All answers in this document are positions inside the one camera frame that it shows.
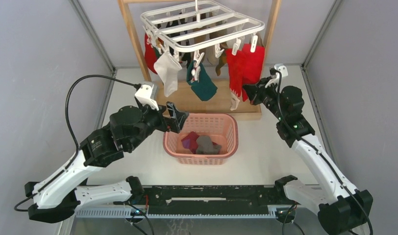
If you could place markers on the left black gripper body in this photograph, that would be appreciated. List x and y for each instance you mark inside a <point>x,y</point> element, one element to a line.
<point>155,120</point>

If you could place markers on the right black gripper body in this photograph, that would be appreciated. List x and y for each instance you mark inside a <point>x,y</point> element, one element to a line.
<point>267,96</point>

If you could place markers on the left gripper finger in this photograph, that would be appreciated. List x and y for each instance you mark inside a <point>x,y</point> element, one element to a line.
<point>177,120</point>
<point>172,110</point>

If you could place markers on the orange pink purple sock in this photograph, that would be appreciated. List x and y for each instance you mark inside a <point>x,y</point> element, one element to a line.
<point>190,142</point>

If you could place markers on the grey sock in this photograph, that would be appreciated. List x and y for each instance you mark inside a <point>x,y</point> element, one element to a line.
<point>207,147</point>

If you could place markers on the pink plastic laundry basket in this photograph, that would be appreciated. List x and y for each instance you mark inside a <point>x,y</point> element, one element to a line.
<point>221,128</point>

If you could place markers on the white plastic clip hanger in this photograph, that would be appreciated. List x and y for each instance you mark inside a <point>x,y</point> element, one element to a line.
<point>193,26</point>

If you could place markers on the red fuzzy sock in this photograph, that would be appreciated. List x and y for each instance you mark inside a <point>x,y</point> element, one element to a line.
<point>244,68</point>
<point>149,54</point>

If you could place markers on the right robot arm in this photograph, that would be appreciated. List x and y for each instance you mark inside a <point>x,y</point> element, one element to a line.
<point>339,205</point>

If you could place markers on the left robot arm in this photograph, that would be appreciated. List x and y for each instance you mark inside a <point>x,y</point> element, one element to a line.
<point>63,193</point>

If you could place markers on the dark green reindeer sock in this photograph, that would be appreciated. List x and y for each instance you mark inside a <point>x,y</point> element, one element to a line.
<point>204,88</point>

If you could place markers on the white sock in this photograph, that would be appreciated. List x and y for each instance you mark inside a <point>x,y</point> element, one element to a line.
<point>167,69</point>

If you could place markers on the brown striped sock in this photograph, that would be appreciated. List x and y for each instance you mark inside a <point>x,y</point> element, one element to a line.
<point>213,60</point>

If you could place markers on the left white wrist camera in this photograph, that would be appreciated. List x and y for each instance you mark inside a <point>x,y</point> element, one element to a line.
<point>146,94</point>

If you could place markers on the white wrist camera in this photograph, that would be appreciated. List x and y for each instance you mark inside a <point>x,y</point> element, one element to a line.
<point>277,72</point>
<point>146,94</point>

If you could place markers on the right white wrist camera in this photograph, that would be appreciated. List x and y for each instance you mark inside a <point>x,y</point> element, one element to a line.
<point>277,72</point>

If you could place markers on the wooden hanger rack frame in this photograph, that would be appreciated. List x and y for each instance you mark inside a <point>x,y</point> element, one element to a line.
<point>203,52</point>

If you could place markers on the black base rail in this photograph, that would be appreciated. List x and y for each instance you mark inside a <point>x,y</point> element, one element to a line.
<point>211,200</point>

